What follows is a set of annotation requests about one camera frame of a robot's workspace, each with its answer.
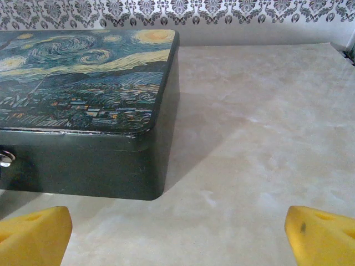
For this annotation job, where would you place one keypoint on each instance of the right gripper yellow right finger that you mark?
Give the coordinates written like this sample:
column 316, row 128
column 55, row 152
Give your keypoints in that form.
column 324, row 241

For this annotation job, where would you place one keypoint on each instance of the starry night print box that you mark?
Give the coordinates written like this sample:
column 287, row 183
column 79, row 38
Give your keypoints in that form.
column 83, row 83

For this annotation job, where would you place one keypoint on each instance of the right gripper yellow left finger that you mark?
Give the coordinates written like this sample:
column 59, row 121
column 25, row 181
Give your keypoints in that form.
column 33, row 238

